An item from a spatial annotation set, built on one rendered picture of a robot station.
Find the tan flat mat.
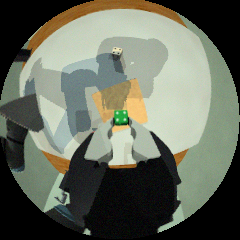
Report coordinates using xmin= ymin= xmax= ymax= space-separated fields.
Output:
xmin=92 ymin=78 xmax=148 ymax=124

